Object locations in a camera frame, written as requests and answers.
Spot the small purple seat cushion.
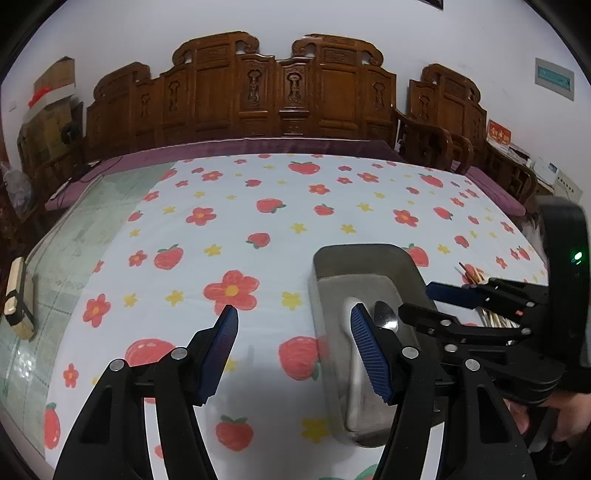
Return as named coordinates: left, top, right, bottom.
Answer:
left=465, top=166, right=528, bottom=217

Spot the metal tray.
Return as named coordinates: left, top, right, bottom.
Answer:
left=311, top=244, right=437, bottom=448

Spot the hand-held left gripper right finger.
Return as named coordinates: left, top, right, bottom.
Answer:
left=350, top=305, right=536, bottom=480

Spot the beige case with black band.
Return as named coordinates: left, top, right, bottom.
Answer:
left=4, top=257, right=37, bottom=341

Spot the small cardboard box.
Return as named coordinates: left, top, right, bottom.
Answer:
left=34, top=58, right=77, bottom=100

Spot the black cable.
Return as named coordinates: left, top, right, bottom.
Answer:
left=48, top=159, right=122, bottom=204

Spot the carved wooden armchair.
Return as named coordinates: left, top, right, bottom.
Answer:
left=394, top=64, right=539, bottom=204

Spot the metal spoon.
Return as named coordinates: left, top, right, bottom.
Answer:
left=373, top=301, right=399, bottom=334

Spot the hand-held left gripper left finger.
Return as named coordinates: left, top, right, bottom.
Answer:
left=53, top=305, right=239, bottom=480

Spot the long purple bench cushion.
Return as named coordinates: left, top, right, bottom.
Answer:
left=44, top=137, right=407, bottom=213

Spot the metal fork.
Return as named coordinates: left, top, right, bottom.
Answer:
left=480, top=308, right=514, bottom=329

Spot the large cardboard box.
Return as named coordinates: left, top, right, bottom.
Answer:
left=17, top=99, right=86, bottom=167

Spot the person's right hand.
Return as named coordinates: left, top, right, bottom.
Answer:
left=505, top=391, right=591, bottom=443

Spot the carved wooden bench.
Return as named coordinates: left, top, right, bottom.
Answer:
left=85, top=31, right=399, bottom=162

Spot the white box with red item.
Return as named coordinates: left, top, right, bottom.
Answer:
left=23, top=85, right=77, bottom=114

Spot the clear plastic bag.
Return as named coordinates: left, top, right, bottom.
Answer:
left=2, top=168, right=33, bottom=213

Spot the wall sign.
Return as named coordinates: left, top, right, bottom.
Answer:
left=534, top=58, right=575, bottom=101

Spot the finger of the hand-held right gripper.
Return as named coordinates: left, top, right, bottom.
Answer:
left=398, top=302, right=532, bottom=358
left=425, top=276, right=550, bottom=330

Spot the floral strawberry tablecloth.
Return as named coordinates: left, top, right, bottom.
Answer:
left=44, top=152, right=550, bottom=480

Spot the white device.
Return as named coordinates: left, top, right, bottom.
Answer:
left=549, top=161, right=583, bottom=202

